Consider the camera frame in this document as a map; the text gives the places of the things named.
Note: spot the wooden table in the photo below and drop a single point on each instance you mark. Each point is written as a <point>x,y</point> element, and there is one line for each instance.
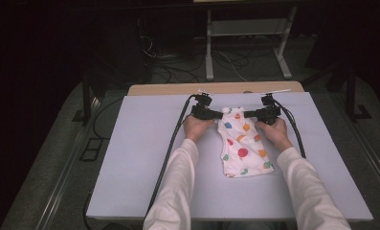
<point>165,88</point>

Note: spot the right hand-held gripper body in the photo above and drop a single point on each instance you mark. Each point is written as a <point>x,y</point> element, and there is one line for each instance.
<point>269,113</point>

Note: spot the white fruit print pants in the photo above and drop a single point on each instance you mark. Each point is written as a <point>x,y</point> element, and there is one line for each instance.
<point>243,147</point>

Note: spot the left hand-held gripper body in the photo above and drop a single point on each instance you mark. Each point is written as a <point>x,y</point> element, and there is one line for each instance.
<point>202,111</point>

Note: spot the black metal stand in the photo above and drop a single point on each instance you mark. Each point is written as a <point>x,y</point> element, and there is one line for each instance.
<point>351,96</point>
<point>86,96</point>

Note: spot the person's right hand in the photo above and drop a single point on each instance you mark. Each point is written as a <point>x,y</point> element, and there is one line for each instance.
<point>277,132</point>

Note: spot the white metal stand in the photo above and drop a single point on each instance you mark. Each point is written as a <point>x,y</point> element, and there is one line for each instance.
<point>209,48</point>

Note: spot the person's left hand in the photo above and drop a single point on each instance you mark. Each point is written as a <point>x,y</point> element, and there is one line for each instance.
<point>195,127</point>

